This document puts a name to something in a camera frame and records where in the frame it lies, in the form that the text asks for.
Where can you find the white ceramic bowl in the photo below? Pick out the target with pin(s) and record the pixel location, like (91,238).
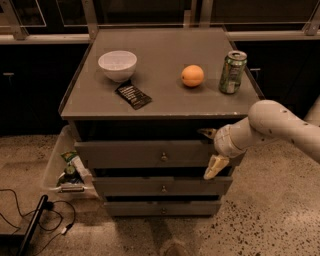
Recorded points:
(119,65)

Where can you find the clear plastic bin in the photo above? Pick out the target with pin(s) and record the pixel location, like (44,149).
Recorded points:
(55,168)

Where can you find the green soda can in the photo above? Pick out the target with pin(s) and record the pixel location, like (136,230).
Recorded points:
(233,68)

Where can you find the metal railing frame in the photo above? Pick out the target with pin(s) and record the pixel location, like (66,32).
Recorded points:
(243,20)

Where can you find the grey top drawer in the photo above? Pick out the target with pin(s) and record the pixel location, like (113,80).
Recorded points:
(145,154)

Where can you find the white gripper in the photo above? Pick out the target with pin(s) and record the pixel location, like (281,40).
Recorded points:
(222,141)

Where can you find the grey drawer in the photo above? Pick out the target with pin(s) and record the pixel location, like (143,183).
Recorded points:
(145,154)
(163,208)
(161,186)

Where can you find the grey drawer cabinet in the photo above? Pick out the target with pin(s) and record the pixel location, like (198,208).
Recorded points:
(95,112)

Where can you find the grey bottom drawer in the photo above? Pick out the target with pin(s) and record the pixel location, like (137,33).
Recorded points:
(163,208)

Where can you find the black snack packet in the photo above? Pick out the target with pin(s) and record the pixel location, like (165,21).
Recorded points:
(132,95)

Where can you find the black flat bar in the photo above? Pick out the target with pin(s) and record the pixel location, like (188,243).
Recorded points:
(32,226)

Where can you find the grey middle drawer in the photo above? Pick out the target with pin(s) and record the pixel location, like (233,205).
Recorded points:
(161,186)

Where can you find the green chip bag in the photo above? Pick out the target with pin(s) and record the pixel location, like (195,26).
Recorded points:
(69,156)

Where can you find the orange fruit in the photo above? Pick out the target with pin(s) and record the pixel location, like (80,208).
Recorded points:
(192,76)

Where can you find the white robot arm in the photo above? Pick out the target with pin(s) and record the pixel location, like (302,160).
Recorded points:
(266,122)

